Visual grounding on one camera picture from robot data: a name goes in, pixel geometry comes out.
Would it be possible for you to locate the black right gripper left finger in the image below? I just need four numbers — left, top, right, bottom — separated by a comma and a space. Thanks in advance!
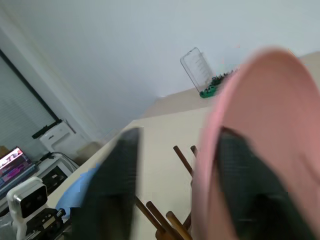
71, 127, 141, 240

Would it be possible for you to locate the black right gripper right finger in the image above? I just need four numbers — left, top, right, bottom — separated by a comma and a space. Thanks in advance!
216, 127, 316, 240

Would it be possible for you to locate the pink plate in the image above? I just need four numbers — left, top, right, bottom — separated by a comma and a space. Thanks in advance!
191, 45, 320, 240

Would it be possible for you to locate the wooden dish rack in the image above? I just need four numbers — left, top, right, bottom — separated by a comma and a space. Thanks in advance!
135, 145, 199, 240

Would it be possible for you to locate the blue plate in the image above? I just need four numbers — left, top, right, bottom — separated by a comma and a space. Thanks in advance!
55, 166, 101, 210

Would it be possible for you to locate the white printer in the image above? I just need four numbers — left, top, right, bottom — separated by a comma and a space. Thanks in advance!
31, 119, 86, 161

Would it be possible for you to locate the green screwdriver bit tray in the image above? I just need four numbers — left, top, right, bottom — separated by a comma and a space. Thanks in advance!
199, 70, 238, 100

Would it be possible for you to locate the clear plastic measuring cup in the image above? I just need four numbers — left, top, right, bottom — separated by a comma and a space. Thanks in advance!
180, 47, 215, 92

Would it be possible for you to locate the white camera device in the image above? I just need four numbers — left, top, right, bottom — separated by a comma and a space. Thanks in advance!
6, 176, 48, 240

